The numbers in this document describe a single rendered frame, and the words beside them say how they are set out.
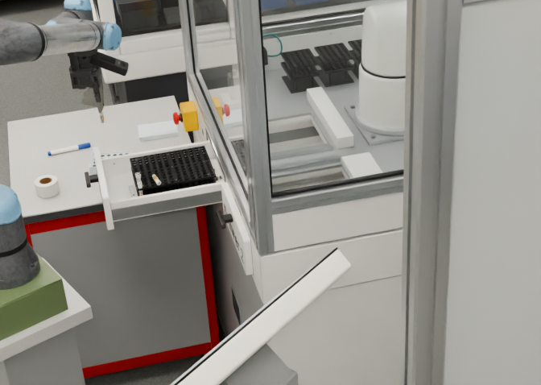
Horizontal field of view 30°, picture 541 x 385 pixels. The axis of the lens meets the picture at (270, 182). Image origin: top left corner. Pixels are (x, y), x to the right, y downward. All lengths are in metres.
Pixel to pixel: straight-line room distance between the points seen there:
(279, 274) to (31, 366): 0.70
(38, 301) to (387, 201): 0.90
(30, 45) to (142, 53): 1.14
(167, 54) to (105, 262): 0.84
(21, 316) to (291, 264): 0.68
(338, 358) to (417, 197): 1.69
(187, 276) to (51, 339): 0.70
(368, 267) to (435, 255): 1.45
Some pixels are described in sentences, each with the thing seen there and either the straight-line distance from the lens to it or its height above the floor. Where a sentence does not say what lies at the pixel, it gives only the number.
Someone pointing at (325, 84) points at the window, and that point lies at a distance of 2.26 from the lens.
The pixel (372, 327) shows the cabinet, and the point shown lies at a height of 0.65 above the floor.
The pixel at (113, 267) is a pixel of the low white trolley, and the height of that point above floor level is 0.51.
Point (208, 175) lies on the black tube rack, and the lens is 2.83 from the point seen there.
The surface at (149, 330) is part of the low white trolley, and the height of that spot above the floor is 0.24.
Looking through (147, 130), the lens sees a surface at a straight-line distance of 3.35.
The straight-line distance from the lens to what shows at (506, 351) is 1.25.
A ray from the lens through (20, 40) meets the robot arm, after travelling 2.50.
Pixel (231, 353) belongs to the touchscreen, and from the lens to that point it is 1.79.
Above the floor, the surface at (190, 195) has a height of 0.88.
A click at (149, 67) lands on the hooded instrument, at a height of 0.84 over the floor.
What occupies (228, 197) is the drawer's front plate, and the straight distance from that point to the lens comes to 2.67.
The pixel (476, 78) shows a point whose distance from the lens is 1.01.
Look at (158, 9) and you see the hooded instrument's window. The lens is 3.57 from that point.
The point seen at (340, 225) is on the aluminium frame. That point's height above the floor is 0.98.
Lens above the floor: 2.37
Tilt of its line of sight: 32 degrees down
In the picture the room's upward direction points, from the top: 4 degrees counter-clockwise
